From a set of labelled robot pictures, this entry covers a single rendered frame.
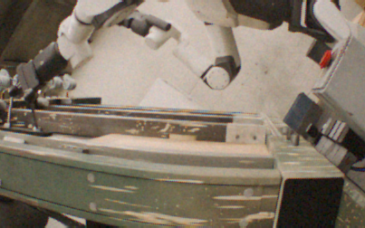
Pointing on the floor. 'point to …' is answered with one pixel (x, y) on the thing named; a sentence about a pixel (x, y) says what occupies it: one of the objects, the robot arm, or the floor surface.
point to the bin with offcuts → (317, 51)
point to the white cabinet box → (169, 97)
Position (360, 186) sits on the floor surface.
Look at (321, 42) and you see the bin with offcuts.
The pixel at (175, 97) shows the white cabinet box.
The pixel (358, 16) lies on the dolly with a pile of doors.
